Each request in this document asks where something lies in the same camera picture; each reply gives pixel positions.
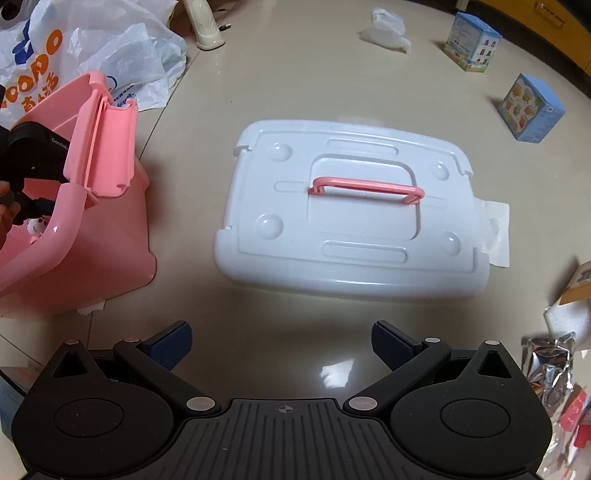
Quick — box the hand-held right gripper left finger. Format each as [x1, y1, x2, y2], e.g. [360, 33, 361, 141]
[50, 320, 222, 414]

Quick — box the white lid with pink handle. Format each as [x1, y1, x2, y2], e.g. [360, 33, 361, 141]
[213, 119, 491, 304]

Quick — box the blue printed carton box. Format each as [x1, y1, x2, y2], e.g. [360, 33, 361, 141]
[497, 72, 567, 144]
[444, 11, 504, 73]

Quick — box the white crumpled plastic bag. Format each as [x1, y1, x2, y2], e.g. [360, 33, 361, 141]
[104, 23, 188, 112]

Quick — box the person's left hand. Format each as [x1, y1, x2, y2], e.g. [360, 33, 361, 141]
[0, 181, 23, 248]

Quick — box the red plastic packet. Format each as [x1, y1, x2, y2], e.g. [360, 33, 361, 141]
[553, 387, 591, 464]

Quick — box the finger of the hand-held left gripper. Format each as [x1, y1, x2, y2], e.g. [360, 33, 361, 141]
[24, 191, 60, 217]

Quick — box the brown cardboard box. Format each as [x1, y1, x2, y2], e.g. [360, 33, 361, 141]
[558, 257, 591, 306]

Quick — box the white printed plastic bag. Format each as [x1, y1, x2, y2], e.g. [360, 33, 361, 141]
[0, 0, 178, 131]

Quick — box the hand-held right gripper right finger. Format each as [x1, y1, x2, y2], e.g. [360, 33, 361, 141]
[349, 320, 515, 413]

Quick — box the pink plastic storage box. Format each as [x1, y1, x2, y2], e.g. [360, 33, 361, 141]
[0, 69, 158, 320]

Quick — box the white paper sheet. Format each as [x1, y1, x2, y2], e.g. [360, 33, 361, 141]
[475, 196, 511, 269]

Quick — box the small white toy figure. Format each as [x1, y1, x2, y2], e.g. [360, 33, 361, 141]
[25, 216, 52, 240]

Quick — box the silver foil bag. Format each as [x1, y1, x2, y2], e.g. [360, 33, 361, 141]
[521, 331, 579, 417]

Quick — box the cream plastic stand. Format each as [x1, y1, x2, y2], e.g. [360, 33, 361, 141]
[182, 0, 227, 51]

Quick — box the clear crumpled plastic bag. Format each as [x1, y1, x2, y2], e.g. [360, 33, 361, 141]
[359, 6, 413, 53]

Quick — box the yellow cabinet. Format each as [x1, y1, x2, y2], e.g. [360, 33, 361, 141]
[465, 0, 591, 86]

